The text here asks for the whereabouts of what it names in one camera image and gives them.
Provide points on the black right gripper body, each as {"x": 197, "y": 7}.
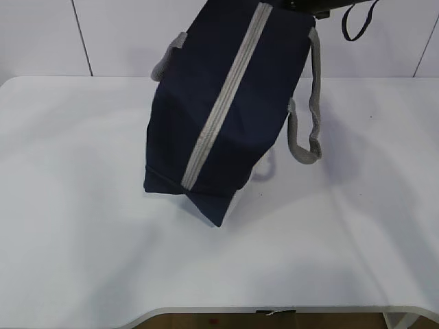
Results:
{"x": 317, "y": 8}

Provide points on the navy and white lunch bag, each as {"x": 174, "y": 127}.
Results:
{"x": 242, "y": 72}

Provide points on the black tape on table edge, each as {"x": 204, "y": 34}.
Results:
{"x": 275, "y": 312}

